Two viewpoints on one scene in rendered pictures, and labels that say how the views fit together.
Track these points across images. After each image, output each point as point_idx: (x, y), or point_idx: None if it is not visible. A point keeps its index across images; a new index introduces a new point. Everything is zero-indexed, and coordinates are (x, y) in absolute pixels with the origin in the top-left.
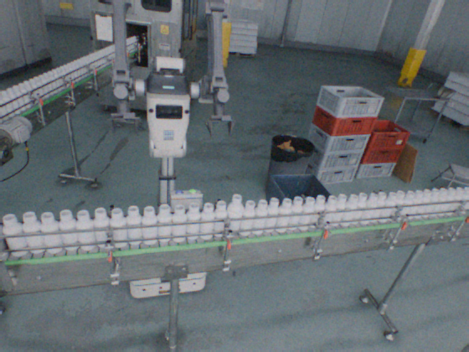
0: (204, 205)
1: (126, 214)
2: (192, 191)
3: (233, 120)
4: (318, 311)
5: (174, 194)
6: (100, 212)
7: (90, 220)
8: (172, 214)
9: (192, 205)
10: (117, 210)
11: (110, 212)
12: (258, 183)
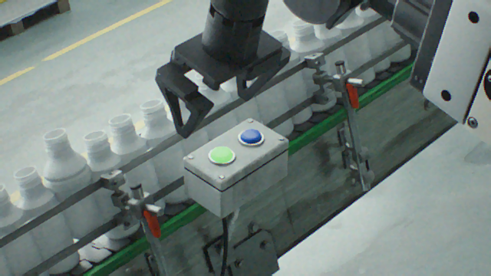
0: (128, 114)
1: (286, 70)
2: (217, 147)
3: (161, 67)
4: None
5: (255, 128)
6: (311, 31)
7: (314, 31)
8: (212, 119)
9: (162, 110)
10: (283, 40)
11: (316, 54)
12: None
